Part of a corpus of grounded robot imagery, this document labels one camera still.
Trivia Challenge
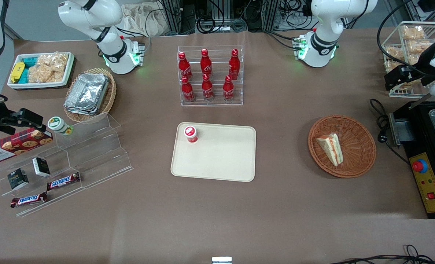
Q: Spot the round brown wicker basket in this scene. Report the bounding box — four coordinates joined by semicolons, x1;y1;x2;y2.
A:
308;115;377;179

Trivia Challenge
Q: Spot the oval light wicker basket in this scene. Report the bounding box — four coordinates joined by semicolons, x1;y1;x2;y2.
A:
63;68;117;123

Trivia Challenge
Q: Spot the black machine housing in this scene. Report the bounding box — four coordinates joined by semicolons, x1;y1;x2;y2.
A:
389;99;435;219

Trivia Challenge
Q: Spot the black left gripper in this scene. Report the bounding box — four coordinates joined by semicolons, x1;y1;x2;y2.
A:
385;55;435;92

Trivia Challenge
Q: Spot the white rectangular snack tray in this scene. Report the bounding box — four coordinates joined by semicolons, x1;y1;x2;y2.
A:
7;52;75;90

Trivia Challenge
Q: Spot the yellow snack pack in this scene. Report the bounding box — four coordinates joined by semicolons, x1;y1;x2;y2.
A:
11;62;26;83

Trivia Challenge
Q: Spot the beige cloth bag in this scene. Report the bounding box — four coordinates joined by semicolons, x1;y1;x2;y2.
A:
120;3;166;37

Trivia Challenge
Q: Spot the triangular sandwich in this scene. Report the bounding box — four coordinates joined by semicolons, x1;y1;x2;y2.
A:
316;133;344;167

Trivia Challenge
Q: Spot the black floor cable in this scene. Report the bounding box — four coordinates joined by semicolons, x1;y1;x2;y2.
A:
329;245;435;264

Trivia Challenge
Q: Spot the red lidded cup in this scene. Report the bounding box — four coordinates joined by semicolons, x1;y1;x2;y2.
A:
184;125;199;144

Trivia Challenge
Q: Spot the red tartan cookie box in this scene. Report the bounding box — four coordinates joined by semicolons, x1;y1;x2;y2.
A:
0;128;54;164

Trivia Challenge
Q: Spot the small black carton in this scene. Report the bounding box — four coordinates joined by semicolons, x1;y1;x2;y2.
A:
32;157;51;177
7;168;30;190

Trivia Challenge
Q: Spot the red cola bottle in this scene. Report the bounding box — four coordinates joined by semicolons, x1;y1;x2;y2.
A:
228;49;240;80
202;74;214;102
178;52;193;81
200;49;213;79
223;76;235;102
181;76;195;103

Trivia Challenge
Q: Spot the clear rice cracker bag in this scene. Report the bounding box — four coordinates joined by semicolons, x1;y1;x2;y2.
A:
27;64;66;84
36;51;70;71

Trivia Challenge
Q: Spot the green lidded cup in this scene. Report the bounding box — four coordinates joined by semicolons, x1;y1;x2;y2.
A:
47;116;74;136

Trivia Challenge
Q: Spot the black cable bundle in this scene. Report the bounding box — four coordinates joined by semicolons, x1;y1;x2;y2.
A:
195;0;248;33

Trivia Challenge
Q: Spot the snickers chocolate bar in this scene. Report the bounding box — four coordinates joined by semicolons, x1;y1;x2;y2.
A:
10;192;48;208
47;172;81;191

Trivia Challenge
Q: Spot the clear acrylic bottle rack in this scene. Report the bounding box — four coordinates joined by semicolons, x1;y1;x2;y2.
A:
177;45;244;107

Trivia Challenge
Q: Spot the beige plastic tray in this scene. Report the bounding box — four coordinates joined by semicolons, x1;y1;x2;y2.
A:
170;122;257;183

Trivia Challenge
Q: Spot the aluminium foil container stack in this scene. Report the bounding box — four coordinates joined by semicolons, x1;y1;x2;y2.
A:
64;73;110;116

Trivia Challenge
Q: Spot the clear acrylic step shelf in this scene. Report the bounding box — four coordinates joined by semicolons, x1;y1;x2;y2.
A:
0;112;134;217

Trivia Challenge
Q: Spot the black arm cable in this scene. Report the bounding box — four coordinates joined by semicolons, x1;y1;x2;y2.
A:
377;0;435;79

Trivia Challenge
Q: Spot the black power cable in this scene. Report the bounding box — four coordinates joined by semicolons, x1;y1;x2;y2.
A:
369;98;410;165

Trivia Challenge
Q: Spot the white wire rack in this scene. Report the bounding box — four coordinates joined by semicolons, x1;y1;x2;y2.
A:
380;21;435;98

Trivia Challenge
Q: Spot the yellow control panel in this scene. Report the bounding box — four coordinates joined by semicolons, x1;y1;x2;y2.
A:
409;152;435;213

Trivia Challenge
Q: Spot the grey metal bar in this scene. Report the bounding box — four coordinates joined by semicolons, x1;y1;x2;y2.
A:
408;93;433;110

